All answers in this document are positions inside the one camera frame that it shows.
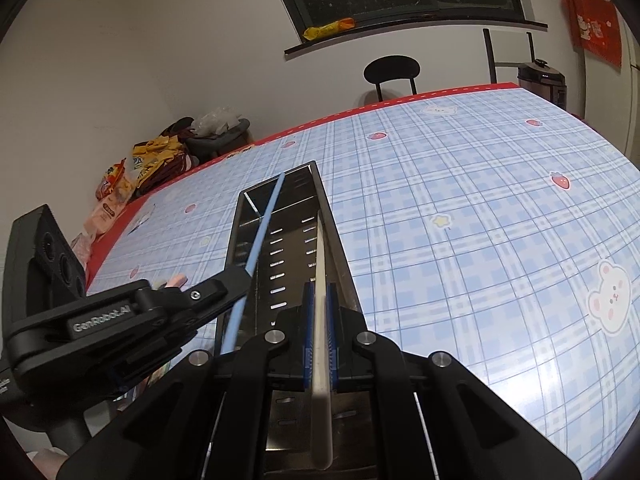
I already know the yellow snack packet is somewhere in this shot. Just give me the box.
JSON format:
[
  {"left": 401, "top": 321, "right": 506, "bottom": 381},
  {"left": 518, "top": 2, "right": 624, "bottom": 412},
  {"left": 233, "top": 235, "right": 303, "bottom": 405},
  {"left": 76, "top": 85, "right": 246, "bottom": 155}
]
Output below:
[{"left": 303, "top": 17, "right": 356, "bottom": 41}]

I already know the pile of clothes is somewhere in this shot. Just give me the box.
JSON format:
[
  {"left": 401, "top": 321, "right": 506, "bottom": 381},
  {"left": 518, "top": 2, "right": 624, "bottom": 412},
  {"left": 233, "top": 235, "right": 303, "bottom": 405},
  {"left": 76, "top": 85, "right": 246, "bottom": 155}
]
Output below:
[{"left": 150, "top": 117, "right": 202, "bottom": 186}]

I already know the orange snack packet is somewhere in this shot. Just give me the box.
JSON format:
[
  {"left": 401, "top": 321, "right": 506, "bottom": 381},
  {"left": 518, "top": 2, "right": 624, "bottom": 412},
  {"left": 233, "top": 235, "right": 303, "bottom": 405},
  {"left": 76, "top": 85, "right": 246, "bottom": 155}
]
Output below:
[{"left": 95, "top": 158, "right": 128, "bottom": 201}]

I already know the blue chopstick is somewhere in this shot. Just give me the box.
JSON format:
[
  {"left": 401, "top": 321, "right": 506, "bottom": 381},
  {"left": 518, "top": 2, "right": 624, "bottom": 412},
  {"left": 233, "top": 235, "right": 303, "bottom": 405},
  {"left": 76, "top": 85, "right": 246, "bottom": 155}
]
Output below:
[{"left": 220, "top": 172, "right": 287, "bottom": 358}]

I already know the blue plaid printed tablecloth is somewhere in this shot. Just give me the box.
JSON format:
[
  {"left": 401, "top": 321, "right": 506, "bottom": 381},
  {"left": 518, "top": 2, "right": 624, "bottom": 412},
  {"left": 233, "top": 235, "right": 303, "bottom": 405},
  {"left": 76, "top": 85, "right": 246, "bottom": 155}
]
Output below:
[{"left": 82, "top": 81, "right": 640, "bottom": 480}]

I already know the pink snack packet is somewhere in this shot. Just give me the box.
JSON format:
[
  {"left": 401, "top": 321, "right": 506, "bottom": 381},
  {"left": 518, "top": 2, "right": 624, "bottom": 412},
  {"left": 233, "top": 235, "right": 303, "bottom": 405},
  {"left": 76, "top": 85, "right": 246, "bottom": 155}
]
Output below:
[{"left": 75, "top": 195, "right": 126, "bottom": 261}]

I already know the grey stool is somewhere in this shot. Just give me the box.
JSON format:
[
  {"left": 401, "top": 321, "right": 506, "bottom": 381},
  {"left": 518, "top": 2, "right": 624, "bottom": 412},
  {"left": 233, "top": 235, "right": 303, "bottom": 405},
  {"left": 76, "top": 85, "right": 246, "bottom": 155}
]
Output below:
[{"left": 186, "top": 119, "right": 251, "bottom": 163}]

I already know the black window sill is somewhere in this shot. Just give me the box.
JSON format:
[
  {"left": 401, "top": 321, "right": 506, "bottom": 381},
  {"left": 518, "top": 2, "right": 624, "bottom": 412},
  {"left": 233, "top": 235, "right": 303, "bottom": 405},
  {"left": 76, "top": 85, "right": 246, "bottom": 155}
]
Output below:
[{"left": 284, "top": 17, "right": 548, "bottom": 61}]

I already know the black frame chair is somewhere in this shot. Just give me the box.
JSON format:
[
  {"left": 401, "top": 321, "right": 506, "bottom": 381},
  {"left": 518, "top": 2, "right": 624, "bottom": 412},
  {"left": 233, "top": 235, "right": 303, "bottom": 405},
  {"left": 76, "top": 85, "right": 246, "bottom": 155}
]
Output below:
[{"left": 482, "top": 27, "right": 538, "bottom": 83}]

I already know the red printed hanging cloth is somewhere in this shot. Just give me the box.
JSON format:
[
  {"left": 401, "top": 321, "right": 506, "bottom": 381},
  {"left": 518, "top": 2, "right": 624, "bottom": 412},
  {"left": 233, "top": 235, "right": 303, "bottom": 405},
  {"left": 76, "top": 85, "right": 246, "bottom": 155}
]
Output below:
[{"left": 560, "top": 0, "right": 623, "bottom": 68}]

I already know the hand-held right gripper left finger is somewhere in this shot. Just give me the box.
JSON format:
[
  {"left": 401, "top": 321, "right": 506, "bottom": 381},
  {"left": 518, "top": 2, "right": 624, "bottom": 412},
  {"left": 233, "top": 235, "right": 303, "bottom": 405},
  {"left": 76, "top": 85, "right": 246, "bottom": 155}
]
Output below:
[{"left": 55, "top": 282, "right": 317, "bottom": 480}]

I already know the cream chopstick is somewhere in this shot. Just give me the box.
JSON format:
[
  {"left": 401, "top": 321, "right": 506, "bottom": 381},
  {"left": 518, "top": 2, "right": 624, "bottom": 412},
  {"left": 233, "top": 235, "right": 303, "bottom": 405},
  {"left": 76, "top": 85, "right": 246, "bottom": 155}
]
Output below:
[{"left": 310, "top": 210, "right": 335, "bottom": 471}]

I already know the yellow garment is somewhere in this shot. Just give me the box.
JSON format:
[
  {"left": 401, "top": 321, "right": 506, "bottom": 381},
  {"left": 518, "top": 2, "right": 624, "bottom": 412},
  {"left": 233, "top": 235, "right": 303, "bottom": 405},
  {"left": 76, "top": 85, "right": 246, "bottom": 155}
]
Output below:
[{"left": 131, "top": 135, "right": 188, "bottom": 193}]

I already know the clear plastic bag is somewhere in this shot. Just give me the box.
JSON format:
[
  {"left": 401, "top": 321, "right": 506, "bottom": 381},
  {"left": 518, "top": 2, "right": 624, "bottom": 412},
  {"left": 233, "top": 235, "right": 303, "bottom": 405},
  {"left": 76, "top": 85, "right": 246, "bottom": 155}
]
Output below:
[{"left": 190, "top": 106, "right": 243, "bottom": 137}]

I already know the electric pressure cooker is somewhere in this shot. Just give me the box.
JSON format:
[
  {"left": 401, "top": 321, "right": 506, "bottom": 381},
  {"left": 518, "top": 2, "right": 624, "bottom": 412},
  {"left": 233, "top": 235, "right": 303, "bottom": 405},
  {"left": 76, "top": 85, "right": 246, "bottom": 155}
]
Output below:
[{"left": 516, "top": 58, "right": 568, "bottom": 111}]

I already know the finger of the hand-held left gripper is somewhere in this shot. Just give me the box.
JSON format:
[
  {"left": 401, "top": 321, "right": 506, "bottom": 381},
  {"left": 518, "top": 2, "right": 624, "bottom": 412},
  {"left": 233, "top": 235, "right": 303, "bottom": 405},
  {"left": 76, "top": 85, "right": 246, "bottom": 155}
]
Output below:
[
  {"left": 136, "top": 266, "right": 254, "bottom": 332},
  {"left": 107, "top": 312, "right": 223, "bottom": 390}
]

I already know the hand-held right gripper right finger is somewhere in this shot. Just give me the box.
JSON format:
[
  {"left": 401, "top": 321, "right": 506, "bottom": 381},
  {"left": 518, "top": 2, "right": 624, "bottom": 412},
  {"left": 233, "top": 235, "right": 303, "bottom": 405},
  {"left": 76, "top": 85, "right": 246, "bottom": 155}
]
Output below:
[{"left": 325, "top": 282, "right": 583, "bottom": 480}]

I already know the stainless steel utensil tray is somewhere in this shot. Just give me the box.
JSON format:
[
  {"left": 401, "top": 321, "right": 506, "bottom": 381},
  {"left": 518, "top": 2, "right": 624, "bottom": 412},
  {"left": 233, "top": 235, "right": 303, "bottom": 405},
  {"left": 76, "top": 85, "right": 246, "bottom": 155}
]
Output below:
[{"left": 214, "top": 160, "right": 381, "bottom": 480}]

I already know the black round-back chair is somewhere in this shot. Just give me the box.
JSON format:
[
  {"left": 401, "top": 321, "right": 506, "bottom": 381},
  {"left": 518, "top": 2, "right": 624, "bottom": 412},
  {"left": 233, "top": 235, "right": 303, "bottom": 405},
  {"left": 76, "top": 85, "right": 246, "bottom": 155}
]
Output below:
[{"left": 363, "top": 55, "right": 421, "bottom": 102}]

